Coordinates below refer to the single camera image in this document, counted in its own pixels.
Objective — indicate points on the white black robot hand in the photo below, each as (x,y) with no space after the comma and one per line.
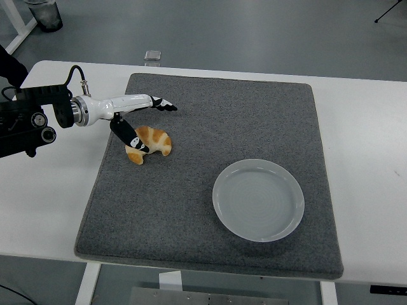
(127,101)

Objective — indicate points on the orange striped croissant bread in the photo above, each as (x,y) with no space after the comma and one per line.
(159,139)

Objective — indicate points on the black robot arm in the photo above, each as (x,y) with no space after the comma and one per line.
(47,95)

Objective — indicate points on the grey round plate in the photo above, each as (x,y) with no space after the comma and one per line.
(257,203)

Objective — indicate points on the small clear plastic box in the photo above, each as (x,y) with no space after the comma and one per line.
(153,55)

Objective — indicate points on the grey felt mat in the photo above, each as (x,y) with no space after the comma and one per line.
(206,120)

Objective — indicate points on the trash bin with bag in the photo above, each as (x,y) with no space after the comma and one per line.
(47,16)

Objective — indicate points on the person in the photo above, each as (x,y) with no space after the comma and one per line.
(11,68)

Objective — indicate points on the white table leg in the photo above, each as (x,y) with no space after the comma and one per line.
(87,286)
(329,294)

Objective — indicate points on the black tripod leg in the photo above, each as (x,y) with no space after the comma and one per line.
(386,13)

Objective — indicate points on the black table control panel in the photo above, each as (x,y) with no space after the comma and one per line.
(388,289)

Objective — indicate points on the white table frame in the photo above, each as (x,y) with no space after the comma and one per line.
(19,28)

